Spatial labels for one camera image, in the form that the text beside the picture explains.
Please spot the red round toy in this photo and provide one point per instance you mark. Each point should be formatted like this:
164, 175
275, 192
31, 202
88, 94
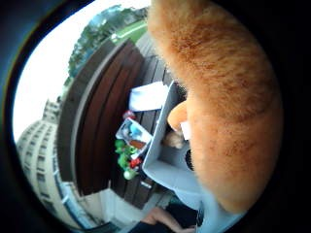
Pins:
129, 114

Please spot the orange plush toy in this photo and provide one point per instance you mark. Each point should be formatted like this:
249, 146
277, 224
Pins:
223, 97

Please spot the dark wooden fence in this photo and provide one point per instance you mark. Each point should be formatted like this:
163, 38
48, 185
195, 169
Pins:
100, 123

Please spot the beige plush toy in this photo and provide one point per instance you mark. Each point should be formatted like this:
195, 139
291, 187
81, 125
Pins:
174, 139

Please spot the white and green ball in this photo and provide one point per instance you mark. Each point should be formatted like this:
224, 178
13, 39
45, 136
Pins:
129, 174

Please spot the pale multistorey building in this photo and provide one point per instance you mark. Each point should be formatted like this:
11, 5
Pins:
39, 152

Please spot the person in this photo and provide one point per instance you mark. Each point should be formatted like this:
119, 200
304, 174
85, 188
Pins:
183, 213

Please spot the green trees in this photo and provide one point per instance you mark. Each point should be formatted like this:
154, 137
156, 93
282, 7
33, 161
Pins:
97, 32

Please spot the small red toy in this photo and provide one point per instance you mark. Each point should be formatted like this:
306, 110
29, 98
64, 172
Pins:
135, 162

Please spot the grey storage box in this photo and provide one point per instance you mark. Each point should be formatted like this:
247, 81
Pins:
168, 173

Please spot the small white tray of toys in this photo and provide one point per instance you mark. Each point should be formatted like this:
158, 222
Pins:
134, 134

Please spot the green plush toy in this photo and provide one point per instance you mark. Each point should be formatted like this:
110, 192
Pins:
123, 155

